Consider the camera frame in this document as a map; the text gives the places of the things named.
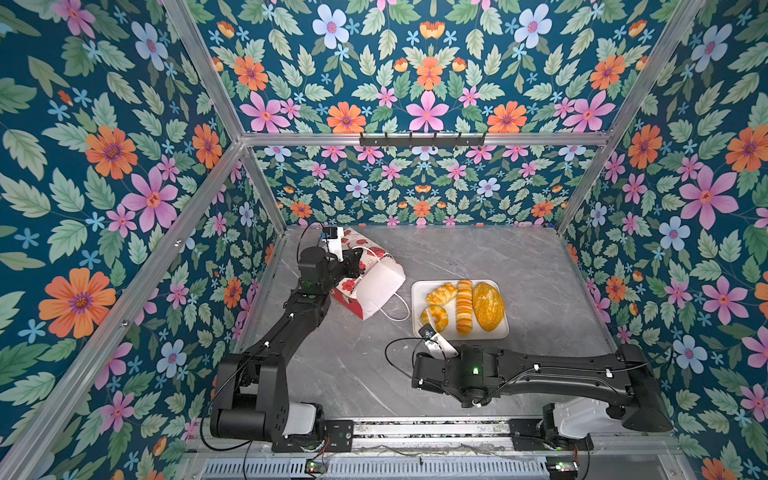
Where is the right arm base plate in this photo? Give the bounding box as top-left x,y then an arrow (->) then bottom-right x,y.
507,418 -> 594,451

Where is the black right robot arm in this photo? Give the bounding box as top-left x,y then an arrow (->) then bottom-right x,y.
410,344 -> 672,433

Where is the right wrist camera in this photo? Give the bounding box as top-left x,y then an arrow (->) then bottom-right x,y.
418,324 -> 459,360

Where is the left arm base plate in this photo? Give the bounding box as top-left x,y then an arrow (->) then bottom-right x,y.
271,419 -> 355,454

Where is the red white paper bag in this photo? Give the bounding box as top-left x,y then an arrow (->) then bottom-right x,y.
331,228 -> 411,322

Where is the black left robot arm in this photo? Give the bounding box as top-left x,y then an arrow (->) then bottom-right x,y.
209,247 -> 363,445

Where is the black wall hook rail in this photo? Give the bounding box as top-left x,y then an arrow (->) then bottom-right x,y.
358,132 -> 486,149

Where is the small yellow fake pastry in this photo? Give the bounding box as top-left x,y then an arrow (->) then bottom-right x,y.
426,283 -> 458,306

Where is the white slotted cable duct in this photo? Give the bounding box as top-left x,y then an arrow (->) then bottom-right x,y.
198,456 -> 550,479

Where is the ridged spiral fake bread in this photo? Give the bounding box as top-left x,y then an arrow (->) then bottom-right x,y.
456,280 -> 473,336

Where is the aluminium front rail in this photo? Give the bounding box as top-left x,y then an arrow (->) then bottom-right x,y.
185,415 -> 682,457

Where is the round yellow fake bun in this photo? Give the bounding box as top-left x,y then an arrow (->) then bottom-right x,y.
472,282 -> 506,332

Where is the white rectangular tray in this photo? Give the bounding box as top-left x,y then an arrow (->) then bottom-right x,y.
411,279 -> 510,341

